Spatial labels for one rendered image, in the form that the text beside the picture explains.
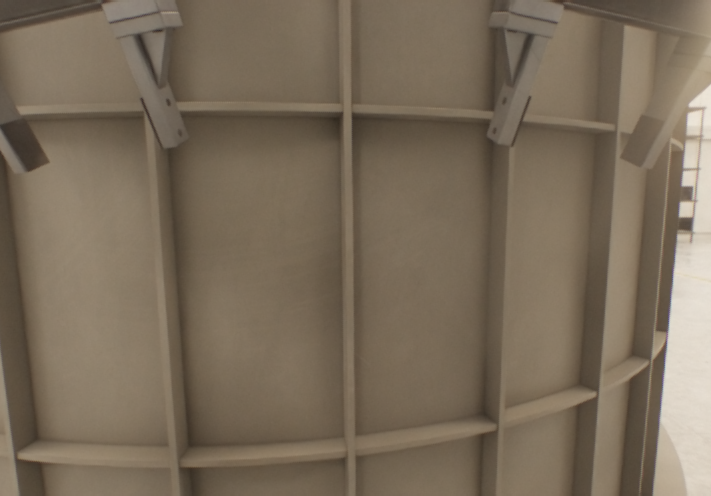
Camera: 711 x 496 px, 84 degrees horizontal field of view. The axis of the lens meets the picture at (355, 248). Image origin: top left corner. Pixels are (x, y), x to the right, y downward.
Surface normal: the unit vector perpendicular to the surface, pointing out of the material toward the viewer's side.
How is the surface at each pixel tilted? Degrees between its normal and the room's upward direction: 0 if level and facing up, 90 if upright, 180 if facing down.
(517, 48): 113
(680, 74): 83
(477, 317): 90
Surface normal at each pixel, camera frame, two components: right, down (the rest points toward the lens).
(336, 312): 0.14, 0.12
